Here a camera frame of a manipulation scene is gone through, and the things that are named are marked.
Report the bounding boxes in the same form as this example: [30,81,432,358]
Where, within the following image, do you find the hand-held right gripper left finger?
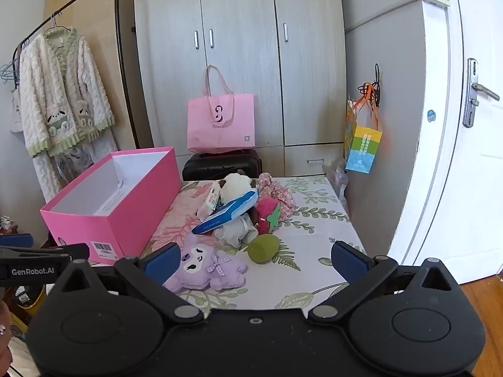
[55,242,205,320]

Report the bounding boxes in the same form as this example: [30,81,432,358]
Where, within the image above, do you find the clear plastic bag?
[324,157,350,205]

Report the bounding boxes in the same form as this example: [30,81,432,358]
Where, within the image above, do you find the green avocado plush toy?
[247,233,279,265]

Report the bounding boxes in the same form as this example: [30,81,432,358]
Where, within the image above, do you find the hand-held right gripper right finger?
[308,241,458,320]

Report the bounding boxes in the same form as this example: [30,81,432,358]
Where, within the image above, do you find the wall hook with black cords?
[367,63,383,108]

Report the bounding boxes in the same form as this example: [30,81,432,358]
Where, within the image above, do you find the silver door handle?
[463,58,500,128]

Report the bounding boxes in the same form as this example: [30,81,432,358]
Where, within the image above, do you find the person's left hand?
[0,302,12,364]

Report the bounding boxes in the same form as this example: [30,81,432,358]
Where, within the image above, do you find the blue tissue packet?
[191,189,259,235]

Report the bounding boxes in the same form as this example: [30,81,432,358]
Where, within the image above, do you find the light wooden wardrobe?
[134,0,348,177]

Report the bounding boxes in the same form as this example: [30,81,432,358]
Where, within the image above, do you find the white cloth bag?
[10,86,24,134]

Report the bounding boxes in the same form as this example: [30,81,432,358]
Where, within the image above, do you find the pink strawberry plush toy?
[255,197,282,238]

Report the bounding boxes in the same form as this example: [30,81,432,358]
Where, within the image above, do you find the colourful paper bag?
[344,82,384,174]

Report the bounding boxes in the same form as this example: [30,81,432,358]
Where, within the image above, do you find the pink tote bag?
[186,65,256,155]

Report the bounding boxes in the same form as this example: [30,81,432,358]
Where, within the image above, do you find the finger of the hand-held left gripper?
[0,243,92,287]
[0,233,34,249]

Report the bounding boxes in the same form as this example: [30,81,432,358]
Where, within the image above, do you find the white red tissue packet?
[198,182,221,217]

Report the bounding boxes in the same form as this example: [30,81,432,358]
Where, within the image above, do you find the black clothes rack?
[12,0,140,150]

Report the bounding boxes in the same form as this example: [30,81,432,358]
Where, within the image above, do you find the white door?
[387,0,503,283]

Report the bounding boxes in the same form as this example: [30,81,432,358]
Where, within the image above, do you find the pink floral cloth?
[257,173,295,218]

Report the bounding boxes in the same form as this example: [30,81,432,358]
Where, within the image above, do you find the pink cardboard box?
[40,146,182,265]

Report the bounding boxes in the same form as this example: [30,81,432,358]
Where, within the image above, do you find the purple plush toy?
[163,232,249,293]

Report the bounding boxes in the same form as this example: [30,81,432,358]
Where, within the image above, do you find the white brown cat plush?
[218,170,258,205]

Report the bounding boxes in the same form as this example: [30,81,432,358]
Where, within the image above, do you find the white cloth bundle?
[214,214,258,248]

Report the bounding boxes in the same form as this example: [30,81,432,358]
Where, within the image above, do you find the white green fleece robe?
[18,25,119,201]

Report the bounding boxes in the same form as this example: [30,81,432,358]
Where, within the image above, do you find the floral bed sheet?
[88,177,368,320]

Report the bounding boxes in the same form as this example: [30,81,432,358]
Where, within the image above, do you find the wire hangers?
[0,39,20,87]

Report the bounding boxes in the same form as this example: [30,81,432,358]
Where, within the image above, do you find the black suitcase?
[182,149,263,182]

